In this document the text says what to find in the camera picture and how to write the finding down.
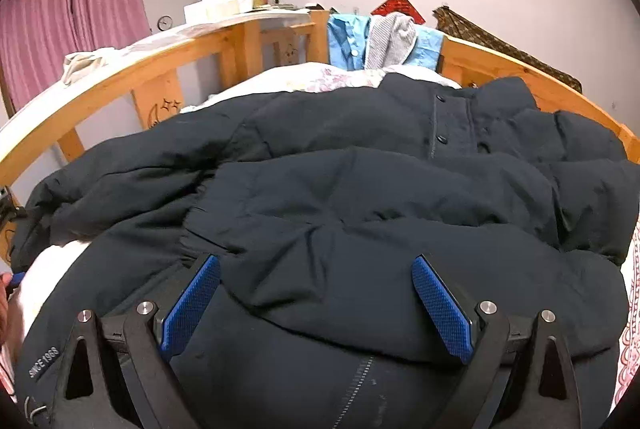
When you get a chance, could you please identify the black puffer jacket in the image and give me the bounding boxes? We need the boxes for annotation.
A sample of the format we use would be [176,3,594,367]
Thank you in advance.
[10,72,640,429]

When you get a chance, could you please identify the person left hand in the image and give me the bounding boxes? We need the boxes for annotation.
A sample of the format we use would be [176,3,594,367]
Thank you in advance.
[0,272,23,345]

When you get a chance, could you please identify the pink floral quilt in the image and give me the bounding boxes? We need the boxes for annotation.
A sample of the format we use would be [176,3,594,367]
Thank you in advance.
[0,61,640,415]

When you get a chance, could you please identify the white desk top cover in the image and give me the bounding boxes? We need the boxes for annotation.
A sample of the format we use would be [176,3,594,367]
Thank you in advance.
[1,10,316,165]

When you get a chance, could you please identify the crumpled white cloth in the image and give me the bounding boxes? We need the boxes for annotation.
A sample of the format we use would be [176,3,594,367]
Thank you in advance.
[60,47,120,86]

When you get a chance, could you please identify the pink curtain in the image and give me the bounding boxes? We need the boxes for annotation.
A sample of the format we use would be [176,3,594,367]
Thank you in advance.
[1,0,150,110]

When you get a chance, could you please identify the grey striped garment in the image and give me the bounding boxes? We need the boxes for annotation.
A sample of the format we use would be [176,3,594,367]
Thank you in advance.
[364,12,418,70]

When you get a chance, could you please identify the white box on desk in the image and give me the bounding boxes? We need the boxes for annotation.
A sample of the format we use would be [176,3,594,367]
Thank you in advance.
[183,0,254,25]

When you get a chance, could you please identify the brown patterned cloth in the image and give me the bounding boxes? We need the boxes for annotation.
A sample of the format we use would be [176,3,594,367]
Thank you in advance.
[433,6,582,93]

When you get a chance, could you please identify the wooden bed frame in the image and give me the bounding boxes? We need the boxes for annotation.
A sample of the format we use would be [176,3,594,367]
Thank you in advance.
[0,10,640,260]

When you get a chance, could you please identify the round wall clock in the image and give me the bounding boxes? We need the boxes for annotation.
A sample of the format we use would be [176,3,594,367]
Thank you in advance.
[156,15,174,32]

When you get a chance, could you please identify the blue shirt on rail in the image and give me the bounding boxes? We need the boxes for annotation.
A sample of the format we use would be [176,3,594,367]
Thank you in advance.
[326,13,444,71]

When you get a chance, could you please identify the red diamond wall decoration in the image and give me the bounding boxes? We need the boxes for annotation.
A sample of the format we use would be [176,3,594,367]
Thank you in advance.
[371,0,425,25]

